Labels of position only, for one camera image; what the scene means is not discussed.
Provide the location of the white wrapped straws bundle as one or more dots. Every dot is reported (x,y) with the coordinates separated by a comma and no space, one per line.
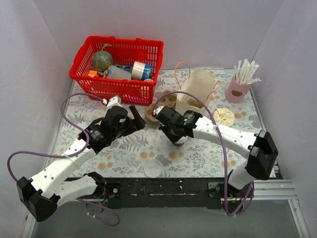
(244,72)

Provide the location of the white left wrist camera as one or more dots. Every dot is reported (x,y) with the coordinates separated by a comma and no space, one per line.
(114,101)

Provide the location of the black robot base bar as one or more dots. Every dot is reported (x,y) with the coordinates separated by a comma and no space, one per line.
(162,192)

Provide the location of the red plastic shopping basket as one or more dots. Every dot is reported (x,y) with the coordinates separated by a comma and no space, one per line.
(124,53)

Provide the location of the white plastic coffee lid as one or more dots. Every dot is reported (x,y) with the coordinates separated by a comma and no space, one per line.
(153,169)

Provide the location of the floral patterned table mat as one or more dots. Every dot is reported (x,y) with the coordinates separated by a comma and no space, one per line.
(126,156)

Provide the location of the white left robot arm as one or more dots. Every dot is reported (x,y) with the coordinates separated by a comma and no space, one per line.
(44,192)

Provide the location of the brown pulp cup carrier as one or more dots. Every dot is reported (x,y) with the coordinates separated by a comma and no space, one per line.
(169,100)

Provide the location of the dark paper coffee cup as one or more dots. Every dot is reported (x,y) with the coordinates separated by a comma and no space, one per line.
(178,143)

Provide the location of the pink straw holder cup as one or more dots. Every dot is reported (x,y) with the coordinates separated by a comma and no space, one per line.
(235,92)

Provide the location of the blue white can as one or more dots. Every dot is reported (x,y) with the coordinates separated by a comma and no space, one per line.
(141,71)

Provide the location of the orange small carton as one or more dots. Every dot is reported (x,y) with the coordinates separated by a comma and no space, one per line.
(93,73)

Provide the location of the grey pouch package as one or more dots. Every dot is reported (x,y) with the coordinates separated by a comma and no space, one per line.
(114,72)

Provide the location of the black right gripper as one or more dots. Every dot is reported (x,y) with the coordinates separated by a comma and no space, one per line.
(163,115)

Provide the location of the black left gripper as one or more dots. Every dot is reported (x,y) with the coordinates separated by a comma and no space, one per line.
(133,120)

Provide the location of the kraft paper bag orange handles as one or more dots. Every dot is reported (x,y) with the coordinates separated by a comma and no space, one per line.
(200,84)

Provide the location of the green round melon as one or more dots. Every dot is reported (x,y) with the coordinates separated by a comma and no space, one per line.
(102,60)

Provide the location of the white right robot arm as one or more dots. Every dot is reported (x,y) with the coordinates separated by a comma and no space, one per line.
(259,149)

